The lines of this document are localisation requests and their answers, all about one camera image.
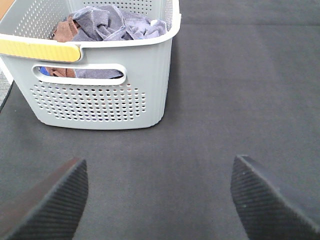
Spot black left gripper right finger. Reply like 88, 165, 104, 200
230, 155, 320, 240

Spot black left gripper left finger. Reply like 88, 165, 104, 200
0, 158, 89, 240

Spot grey lavender towel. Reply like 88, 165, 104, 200
70, 4, 168, 79

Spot blue towel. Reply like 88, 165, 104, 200
39, 66, 50, 76

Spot brown towel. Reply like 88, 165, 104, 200
45, 16, 80, 78

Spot grey perforated laundry basket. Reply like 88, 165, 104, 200
0, 0, 182, 130

